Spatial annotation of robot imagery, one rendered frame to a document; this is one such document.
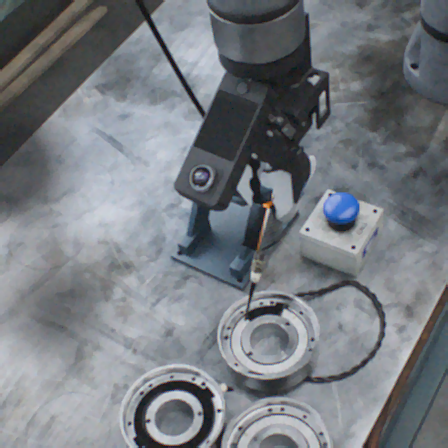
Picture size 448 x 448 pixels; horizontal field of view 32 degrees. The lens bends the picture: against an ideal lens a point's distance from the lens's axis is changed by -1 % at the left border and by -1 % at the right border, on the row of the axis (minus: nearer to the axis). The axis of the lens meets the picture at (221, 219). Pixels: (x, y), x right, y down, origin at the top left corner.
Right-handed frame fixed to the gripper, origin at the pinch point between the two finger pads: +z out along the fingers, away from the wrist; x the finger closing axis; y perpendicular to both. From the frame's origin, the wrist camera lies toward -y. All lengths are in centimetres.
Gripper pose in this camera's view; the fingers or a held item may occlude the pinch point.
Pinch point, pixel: (268, 213)
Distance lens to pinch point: 78.0
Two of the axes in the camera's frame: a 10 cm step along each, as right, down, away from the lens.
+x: -8.3, -3.5, 4.3
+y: 5.4, -6.9, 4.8
